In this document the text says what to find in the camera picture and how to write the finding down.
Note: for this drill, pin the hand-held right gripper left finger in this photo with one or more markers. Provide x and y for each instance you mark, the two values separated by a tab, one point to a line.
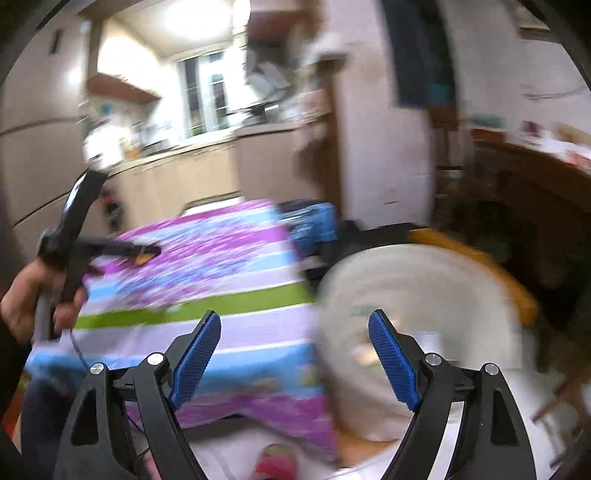
196	364

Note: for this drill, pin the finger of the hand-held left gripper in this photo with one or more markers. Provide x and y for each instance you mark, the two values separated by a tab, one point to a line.
120	249

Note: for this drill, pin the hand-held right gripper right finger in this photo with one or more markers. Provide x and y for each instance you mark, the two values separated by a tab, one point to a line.
395	364

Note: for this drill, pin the golden wrapper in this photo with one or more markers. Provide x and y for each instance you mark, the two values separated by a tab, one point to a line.
144	257

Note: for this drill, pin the person's left hand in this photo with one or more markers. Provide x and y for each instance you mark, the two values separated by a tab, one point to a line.
23	300

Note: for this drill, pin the floral purple tablecloth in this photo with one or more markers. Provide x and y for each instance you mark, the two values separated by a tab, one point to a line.
207	286

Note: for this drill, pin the beige refrigerator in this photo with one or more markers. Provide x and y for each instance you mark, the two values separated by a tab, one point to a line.
41	138

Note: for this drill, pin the beige kitchen cabinet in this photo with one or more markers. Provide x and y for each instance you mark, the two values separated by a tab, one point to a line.
207	170

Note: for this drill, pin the pink slipper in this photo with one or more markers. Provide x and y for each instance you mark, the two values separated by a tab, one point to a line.
274	464

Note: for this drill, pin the blue plastic bag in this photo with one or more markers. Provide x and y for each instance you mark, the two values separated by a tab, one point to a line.
311	226

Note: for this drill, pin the brown wooden stool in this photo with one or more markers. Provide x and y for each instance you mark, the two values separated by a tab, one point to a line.
568	392

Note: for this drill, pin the kitchen window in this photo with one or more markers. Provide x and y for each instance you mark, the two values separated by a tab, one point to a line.
205	92

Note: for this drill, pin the dark wooden table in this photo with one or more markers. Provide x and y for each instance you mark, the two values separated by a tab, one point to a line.
531	194

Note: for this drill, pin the metal range hood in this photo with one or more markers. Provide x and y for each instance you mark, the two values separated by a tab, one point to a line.
272	78

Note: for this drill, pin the dark wall poster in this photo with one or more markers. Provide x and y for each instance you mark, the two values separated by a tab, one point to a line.
415	46

